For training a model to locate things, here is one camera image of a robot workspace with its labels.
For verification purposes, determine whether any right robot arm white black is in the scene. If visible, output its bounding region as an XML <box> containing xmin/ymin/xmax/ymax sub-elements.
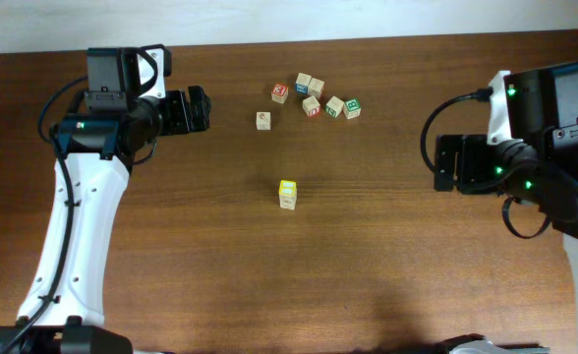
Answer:
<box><xmin>420</xmin><ymin>61</ymin><xmax>578</xmax><ymax>324</ymax></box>

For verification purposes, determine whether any red number wooden block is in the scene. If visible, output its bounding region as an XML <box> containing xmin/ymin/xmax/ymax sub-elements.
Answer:
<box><xmin>270</xmin><ymin>84</ymin><xmax>289</xmax><ymax>104</ymax></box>

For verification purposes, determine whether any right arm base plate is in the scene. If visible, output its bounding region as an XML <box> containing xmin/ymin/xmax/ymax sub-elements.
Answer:
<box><xmin>436</xmin><ymin>333</ymin><xmax>550</xmax><ymax>354</ymax></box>

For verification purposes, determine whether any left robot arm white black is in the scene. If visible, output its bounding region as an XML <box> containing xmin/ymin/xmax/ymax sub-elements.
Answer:
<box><xmin>0</xmin><ymin>44</ymin><xmax>211</xmax><ymax>353</ymax></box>

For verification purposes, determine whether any green letter B block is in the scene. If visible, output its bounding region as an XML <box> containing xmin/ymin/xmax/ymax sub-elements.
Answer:
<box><xmin>343</xmin><ymin>98</ymin><xmax>362</xmax><ymax>119</ymax></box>

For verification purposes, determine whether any red sided wooden block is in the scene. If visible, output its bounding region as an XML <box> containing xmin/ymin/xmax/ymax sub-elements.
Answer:
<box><xmin>302</xmin><ymin>95</ymin><xmax>321</xmax><ymax>117</ymax></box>

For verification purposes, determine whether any carrot picture wooden block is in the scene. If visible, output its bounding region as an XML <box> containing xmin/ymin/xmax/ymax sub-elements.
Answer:
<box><xmin>256</xmin><ymin>112</ymin><xmax>271</xmax><ymax>131</ymax></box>

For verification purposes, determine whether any blue sided wooden block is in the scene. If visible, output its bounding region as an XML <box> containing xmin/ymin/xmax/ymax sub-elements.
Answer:
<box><xmin>295</xmin><ymin>73</ymin><xmax>312</xmax><ymax>94</ymax></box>

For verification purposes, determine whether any plain picture wooden block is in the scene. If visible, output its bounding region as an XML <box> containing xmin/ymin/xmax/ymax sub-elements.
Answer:
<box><xmin>308</xmin><ymin>78</ymin><xmax>324</xmax><ymax>99</ymax></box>

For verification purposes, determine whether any green sided wooden block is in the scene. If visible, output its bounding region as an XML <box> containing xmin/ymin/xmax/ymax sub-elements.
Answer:
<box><xmin>324</xmin><ymin>96</ymin><xmax>344</xmax><ymax>118</ymax></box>

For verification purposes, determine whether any blue edged wooden block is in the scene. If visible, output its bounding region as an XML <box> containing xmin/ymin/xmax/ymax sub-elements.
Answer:
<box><xmin>279</xmin><ymin>195</ymin><xmax>297</xmax><ymax>209</ymax></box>

